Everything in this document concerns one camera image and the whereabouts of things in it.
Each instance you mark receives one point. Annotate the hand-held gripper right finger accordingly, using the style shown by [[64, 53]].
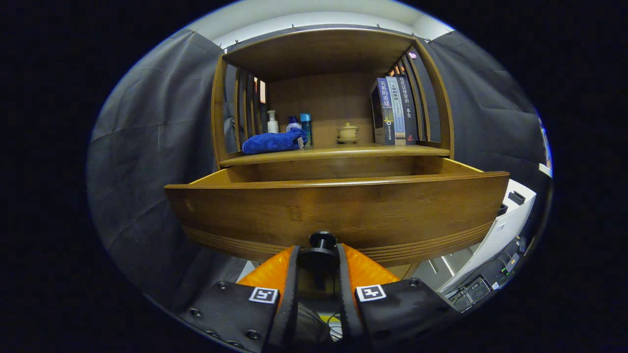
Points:
[[348, 304]]

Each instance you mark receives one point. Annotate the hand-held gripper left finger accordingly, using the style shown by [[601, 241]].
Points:
[[289, 304]]

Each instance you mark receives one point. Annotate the black drawer knob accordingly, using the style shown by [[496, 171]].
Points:
[[321, 255]]

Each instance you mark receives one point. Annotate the wooden drawer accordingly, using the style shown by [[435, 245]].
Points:
[[343, 211]]

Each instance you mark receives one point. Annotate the wooden countertop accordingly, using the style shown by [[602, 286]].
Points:
[[333, 149]]

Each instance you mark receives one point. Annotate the white cabinet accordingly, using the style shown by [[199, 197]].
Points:
[[495, 235]]

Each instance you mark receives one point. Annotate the wooden cabinet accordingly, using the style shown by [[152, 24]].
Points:
[[319, 54]]

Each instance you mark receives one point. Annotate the black electronic device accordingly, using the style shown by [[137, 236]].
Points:
[[478, 291]]

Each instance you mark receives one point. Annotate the blue towel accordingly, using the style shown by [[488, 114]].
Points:
[[272, 142]]

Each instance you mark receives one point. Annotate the beige lidded teacup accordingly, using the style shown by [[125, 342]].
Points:
[[348, 132]]

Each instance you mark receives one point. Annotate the teal spray can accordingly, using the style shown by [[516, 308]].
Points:
[[306, 125]]

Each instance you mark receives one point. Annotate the white bottle blue cap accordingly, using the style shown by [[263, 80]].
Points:
[[293, 123]]

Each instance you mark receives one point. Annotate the white pump bottle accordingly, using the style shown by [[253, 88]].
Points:
[[273, 122]]

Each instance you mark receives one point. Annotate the light grey spine book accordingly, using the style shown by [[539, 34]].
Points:
[[396, 108]]

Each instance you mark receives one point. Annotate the black spine book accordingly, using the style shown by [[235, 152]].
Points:
[[407, 105]]

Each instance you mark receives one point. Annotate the black backdrop cloth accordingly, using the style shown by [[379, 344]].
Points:
[[147, 147]]

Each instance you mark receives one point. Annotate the small white shelf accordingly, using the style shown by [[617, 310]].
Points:
[[544, 170]]

